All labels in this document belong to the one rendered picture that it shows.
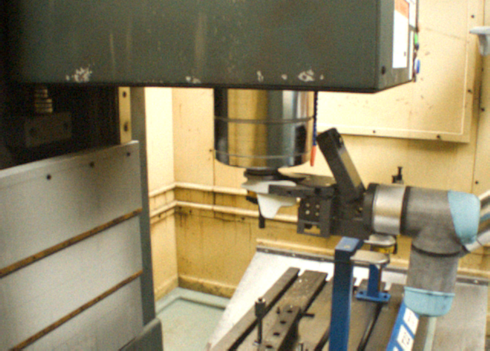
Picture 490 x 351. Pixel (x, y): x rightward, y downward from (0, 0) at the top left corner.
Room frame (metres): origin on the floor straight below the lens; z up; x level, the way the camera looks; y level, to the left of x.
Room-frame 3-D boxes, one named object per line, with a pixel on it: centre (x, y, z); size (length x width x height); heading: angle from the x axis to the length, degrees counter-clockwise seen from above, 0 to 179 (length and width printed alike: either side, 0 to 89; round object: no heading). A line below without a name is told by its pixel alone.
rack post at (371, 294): (1.38, -0.39, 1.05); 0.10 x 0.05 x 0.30; 65
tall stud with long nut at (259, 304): (1.14, -0.04, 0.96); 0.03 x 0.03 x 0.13
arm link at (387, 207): (0.72, -0.22, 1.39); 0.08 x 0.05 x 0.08; 155
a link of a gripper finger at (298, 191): (0.75, -0.08, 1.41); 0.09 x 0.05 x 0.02; 79
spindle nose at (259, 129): (0.80, -0.03, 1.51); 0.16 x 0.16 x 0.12
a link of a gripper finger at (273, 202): (0.77, -0.04, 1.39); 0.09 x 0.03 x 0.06; 79
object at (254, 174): (0.80, -0.03, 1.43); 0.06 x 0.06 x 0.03
